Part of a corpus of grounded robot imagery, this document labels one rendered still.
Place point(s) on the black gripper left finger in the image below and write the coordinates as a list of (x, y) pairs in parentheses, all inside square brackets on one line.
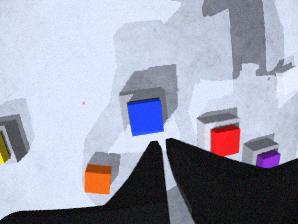
[(140, 200)]

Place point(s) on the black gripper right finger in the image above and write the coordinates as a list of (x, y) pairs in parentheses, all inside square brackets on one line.
[(223, 191)]

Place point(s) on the red button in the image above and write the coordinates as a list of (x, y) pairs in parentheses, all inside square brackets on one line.
[(219, 134)]

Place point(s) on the yellow button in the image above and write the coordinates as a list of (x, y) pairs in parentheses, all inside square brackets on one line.
[(12, 148)]

